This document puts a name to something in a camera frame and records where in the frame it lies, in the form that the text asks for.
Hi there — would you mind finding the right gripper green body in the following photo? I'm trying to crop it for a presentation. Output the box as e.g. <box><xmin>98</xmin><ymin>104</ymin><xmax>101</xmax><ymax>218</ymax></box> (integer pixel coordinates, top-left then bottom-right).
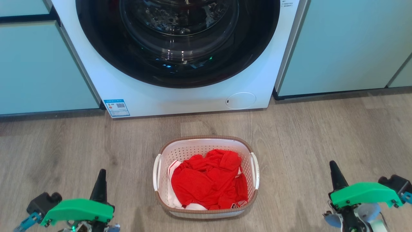
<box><xmin>329</xmin><ymin>182</ymin><xmax>404</xmax><ymax>209</ymax></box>

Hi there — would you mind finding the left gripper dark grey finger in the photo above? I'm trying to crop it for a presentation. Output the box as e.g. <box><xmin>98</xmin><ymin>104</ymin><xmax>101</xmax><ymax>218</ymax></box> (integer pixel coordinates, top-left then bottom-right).
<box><xmin>98</xmin><ymin>169</ymin><xmax>108</xmax><ymax>205</ymax></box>
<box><xmin>90</xmin><ymin>169</ymin><xmax>103</xmax><ymax>203</ymax></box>

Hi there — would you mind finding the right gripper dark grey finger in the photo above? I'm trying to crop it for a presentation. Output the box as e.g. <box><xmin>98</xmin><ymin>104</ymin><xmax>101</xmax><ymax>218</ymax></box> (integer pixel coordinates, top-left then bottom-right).
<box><xmin>332</xmin><ymin>160</ymin><xmax>349</xmax><ymax>191</ymax></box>
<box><xmin>329</xmin><ymin>160</ymin><xmax>340</xmax><ymax>194</ymax></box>

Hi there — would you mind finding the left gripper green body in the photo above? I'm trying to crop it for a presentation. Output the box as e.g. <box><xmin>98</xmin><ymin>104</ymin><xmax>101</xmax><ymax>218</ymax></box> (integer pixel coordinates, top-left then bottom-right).
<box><xmin>40</xmin><ymin>198</ymin><xmax>115</xmax><ymax>227</ymax></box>

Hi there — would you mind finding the white perforated laundry basket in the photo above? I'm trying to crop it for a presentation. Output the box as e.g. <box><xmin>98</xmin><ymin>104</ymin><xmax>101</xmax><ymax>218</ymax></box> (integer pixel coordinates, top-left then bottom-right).
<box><xmin>153</xmin><ymin>136</ymin><xmax>260</xmax><ymax>220</ymax></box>

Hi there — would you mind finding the white garment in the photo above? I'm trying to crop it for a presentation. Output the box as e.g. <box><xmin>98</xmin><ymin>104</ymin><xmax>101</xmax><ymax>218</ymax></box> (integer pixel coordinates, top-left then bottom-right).
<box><xmin>167</xmin><ymin>159</ymin><xmax>208</xmax><ymax>211</ymax></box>

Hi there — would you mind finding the blue energy label sticker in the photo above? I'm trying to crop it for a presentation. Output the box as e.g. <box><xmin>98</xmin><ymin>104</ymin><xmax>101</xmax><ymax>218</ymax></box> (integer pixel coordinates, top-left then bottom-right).
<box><xmin>103</xmin><ymin>99</ymin><xmax>131</xmax><ymax>118</ymax></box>

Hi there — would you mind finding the red mesh garment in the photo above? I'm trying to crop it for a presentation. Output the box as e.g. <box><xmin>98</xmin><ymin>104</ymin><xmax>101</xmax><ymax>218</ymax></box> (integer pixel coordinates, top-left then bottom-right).
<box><xmin>170</xmin><ymin>149</ymin><xmax>249</xmax><ymax>210</ymax></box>

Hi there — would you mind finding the narrow teal cabinet panel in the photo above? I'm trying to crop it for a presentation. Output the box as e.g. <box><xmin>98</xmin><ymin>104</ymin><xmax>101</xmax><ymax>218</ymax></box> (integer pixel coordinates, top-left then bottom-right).
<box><xmin>387</xmin><ymin>57</ymin><xmax>412</xmax><ymax>88</ymax></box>

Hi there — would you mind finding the round white filter cover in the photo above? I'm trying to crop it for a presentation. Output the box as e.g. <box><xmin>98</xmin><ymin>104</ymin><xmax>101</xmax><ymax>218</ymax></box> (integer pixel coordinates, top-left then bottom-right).
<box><xmin>225</xmin><ymin>92</ymin><xmax>257</xmax><ymax>110</ymax></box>

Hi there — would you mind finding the white front-load washing machine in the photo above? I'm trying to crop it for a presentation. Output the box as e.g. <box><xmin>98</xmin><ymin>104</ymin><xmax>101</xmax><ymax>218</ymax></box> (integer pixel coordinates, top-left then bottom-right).
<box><xmin>51</xmin><ymin>0</ymin><xmax>310</xmax><ymax>119</ymax></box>

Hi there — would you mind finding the wide teal cabinet panel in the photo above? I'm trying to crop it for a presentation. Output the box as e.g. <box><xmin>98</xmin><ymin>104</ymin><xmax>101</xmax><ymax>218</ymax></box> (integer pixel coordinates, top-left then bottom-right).
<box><xmin>276</xmin><ymin>0</ymin><xmax>412</xmax><ymax>97</ymax></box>

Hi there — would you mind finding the large teal cabinet door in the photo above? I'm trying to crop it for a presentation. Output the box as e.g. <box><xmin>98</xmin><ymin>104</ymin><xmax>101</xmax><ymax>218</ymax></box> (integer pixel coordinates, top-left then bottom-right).
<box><xmin>0</xmin><ymin>21</ymin><xmax>100</xmax><ymax>115</ymax></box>

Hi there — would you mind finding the black round washer door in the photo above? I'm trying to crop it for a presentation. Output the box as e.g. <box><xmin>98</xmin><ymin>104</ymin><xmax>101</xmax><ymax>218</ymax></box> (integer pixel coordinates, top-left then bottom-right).
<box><xmin>75</xmin><ymin>0</ymin><xmax>281</xmax><ymax>89</ymax></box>

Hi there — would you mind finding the small teal cabinet drawer front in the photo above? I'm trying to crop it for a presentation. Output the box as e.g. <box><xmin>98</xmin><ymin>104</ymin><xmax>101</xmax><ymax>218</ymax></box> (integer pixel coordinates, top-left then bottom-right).
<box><xmin>0</xmin><ymin>0</ymin><xmax>51</xmax><ymax>17</ymax></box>

